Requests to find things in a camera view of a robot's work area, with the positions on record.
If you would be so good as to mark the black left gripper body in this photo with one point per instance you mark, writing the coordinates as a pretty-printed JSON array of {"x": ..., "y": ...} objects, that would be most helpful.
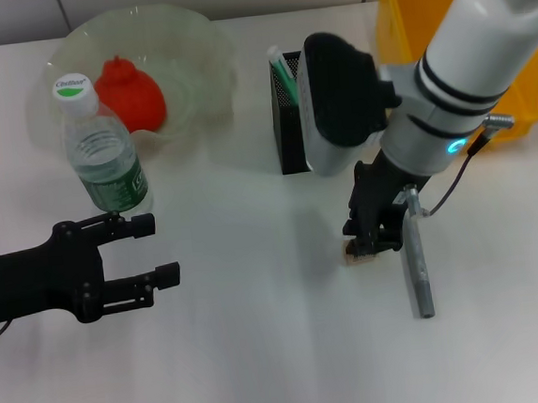
[{"x": 45, "y": 277}]

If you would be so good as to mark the orange fruit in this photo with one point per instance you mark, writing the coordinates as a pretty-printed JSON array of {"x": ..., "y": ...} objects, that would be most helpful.
[{"x": 137, "y": 95}]

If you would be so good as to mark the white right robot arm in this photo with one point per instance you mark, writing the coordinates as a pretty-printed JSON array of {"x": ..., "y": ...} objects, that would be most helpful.
[{"x": 472, "y": 42}]

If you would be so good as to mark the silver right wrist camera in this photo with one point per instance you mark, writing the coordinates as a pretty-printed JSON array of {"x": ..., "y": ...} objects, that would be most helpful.
[{"x": 339, "y": 91}]

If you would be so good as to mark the clear green-label water bottle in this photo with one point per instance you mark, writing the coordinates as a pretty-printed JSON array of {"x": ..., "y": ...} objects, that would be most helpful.
[{"x": 106, "y": 168}]

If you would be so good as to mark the grey glitter pen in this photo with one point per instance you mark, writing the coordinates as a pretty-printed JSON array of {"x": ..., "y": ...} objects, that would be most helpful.
[{"x": 422, "y": 287}]

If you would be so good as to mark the green pen with white cap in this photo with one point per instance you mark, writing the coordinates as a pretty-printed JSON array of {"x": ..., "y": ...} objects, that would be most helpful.
[{"x": 287, "y": 82}]

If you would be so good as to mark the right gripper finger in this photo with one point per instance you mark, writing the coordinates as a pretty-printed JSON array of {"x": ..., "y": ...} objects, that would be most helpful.
[
  {"x": 390, "y": 237},
  {"x": 361, "y": 240}
]

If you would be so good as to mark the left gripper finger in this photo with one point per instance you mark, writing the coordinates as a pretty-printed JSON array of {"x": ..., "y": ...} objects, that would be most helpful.
[
  {"x": 125, "y": 227},
  {"x": 140, "y": 288}
]

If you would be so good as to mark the black mesh pen holder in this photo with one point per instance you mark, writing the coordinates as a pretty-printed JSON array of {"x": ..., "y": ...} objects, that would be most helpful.
[{"x": 289, "y": 138}]

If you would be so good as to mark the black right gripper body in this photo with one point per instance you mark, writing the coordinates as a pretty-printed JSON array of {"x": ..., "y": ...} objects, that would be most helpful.
[{"x": 376, "y": 192}]

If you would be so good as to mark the yellow plastic bin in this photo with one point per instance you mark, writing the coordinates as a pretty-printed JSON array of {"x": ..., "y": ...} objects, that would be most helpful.
[{"x": 394, "y": 21}]

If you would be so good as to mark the beige eraser with barcode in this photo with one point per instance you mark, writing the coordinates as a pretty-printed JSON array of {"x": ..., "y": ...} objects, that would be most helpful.
[{"x": 364, "y": 261}]

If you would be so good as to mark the translucent glass fruit plate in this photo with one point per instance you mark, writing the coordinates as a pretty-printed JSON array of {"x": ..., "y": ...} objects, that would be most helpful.
[{"x": 180, "y": 53}]

